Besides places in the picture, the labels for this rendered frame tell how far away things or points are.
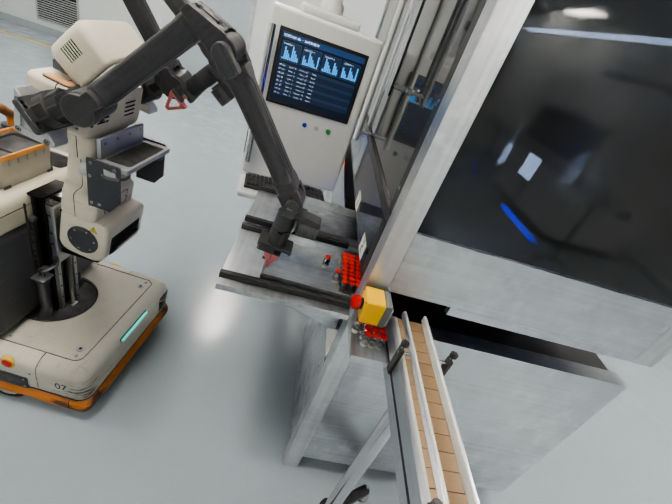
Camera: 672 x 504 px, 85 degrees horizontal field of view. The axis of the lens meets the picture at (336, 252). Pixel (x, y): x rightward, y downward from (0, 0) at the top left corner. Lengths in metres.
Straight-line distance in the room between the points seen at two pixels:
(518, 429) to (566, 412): 0.18
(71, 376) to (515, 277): 1.52
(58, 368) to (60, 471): 0.36
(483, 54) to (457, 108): 0.10
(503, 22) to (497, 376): 1.03
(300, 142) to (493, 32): 1.23
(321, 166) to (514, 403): 1.35
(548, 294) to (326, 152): 1.23
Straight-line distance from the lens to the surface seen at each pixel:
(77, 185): 1.44
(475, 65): 0.85
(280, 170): 0.96
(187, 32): 0.92
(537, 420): 1.67
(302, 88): 1.83
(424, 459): 0.87
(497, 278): 1.09
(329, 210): 1.63
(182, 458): 1.77
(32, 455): 1.85
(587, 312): 1.30
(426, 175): 0.88
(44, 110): 1.15
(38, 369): 1.74
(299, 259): 1.26
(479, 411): 1.54
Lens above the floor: 1.60
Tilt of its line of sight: 32 degrees down
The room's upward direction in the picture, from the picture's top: 21 degrees clockwise
